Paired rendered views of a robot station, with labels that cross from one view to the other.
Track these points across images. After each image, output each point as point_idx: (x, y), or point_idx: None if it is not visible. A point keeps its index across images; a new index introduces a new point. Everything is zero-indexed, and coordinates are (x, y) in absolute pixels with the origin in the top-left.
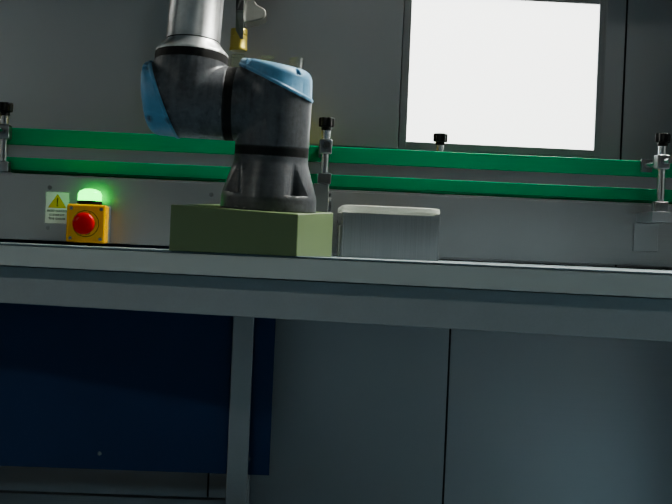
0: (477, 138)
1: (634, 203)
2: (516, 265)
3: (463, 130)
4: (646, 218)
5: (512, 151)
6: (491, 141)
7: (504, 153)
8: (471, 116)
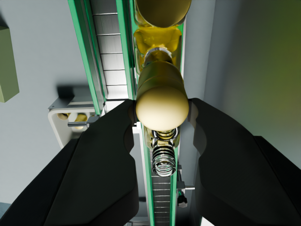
0: (204, 221)
1: (149, 225)
2: (14, 153)
3: (207, 221)
4: (133, 218)
5: (199, 225)
6: (203, 224)
7: (199, 221)
8: None
